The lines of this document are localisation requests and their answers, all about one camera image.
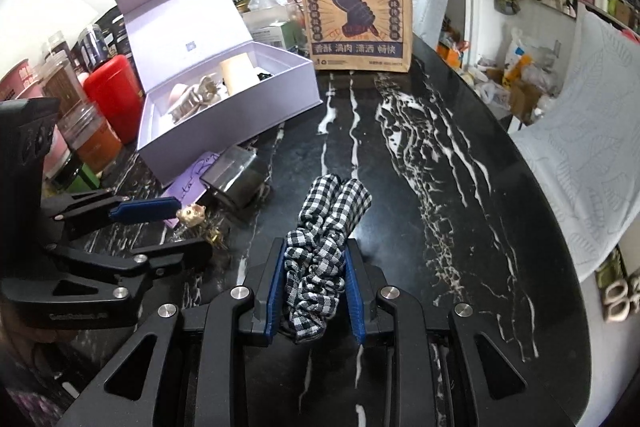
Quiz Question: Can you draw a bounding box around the black white gingham scrunchie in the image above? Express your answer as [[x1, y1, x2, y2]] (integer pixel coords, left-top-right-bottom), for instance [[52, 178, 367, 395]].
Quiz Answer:
[[283, 174, 372, 343]]

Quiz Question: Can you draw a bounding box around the pearl white hair claw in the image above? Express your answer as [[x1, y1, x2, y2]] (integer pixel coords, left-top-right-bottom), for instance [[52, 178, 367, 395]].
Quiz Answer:
[[167, 74, 229, 124]]

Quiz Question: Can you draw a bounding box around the pink round compact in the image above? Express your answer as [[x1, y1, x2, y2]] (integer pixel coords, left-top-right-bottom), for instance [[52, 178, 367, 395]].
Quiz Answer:
[[168, 84, 189, 106]]

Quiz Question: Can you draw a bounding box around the gold rectangular case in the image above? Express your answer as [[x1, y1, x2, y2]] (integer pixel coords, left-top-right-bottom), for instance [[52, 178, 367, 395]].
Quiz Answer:
[[220, 52, 260, 96]]

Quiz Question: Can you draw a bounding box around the lavender paper card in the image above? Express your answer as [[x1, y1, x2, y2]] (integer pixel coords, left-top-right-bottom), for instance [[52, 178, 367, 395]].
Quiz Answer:
[[162, 152, 220, 229]]

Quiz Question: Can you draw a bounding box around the small gold hair clip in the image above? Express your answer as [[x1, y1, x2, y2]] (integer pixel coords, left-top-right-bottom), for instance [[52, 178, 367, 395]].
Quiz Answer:
[[176, 203, 228, 249]]

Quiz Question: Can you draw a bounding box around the orange spice jar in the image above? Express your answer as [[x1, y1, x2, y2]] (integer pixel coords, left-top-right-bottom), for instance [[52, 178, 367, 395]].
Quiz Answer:
[[58, 102, 122, 175]]

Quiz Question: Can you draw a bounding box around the red canister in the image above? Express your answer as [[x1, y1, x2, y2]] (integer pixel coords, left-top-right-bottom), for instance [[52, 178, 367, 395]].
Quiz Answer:
[[82, 54, 144, 144]]

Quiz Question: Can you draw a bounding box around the lavender gift box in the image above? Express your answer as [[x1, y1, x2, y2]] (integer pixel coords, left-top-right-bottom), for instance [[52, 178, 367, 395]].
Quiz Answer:
[[116, 0, 321, 186]]

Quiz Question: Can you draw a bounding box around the purple can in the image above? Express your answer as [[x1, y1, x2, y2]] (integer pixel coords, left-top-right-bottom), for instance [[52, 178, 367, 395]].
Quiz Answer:
[[77, 24, 111, 72]]

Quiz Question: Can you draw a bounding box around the white medicine box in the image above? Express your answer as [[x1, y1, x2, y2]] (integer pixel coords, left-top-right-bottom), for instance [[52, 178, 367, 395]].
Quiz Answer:
[[242, 4, 307, 54]]

